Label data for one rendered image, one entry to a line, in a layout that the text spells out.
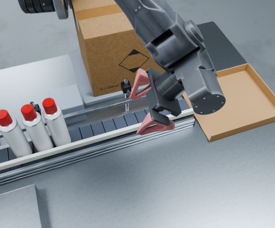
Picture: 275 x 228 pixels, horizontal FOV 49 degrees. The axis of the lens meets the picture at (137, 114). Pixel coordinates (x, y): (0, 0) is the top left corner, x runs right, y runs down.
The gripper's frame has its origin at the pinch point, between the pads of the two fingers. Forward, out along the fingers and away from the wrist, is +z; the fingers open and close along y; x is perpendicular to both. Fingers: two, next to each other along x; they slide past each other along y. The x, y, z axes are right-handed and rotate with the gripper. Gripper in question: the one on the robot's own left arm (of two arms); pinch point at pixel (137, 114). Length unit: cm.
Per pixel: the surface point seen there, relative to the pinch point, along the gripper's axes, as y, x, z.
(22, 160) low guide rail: -7.6, -9.0, 41.2
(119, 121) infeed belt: -19.4, 16.6, 24.8
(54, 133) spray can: -11.6, -4.5, 29.7
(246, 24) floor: -169, 176, 12
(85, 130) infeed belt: -17.5, 7.5, 32.1
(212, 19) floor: -182, 154, 30
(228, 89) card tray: -31, 53, 1
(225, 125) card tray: -15, 48, 5
